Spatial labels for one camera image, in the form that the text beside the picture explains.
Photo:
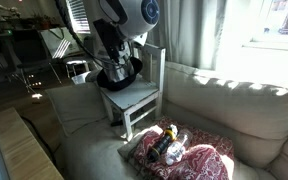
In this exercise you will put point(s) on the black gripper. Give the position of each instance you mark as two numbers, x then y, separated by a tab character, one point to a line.
109	40

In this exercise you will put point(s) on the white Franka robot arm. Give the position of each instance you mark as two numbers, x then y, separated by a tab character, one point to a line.
134	16

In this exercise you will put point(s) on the window blinds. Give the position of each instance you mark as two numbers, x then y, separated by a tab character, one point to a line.
78	15

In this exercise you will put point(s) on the white round stool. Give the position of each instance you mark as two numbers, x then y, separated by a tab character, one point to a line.
75	65

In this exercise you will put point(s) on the small white wooden chair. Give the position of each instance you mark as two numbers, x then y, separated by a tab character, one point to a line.
134	95

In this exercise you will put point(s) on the beige square pillow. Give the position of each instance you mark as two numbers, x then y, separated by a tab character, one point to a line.
77	105

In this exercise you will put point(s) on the small black object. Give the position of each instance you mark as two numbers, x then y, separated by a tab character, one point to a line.
116	123

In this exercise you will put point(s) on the black office chair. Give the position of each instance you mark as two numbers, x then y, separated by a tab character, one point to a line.
20	53

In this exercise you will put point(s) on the beige flat cushion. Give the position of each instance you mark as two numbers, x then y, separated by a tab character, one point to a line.
130	146

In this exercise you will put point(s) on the clear plastic bottle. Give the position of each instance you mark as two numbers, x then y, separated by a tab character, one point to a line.
179	146

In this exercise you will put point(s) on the light wooden table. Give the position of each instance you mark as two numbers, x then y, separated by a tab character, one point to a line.
20	146

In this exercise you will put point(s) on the red patterned cloth cushion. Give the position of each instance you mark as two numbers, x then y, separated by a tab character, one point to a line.
200	160

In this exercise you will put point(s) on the beige fabric sofa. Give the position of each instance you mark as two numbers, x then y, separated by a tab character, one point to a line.
250	110

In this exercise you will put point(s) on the bright window frame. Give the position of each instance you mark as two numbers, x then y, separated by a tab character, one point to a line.
277	23

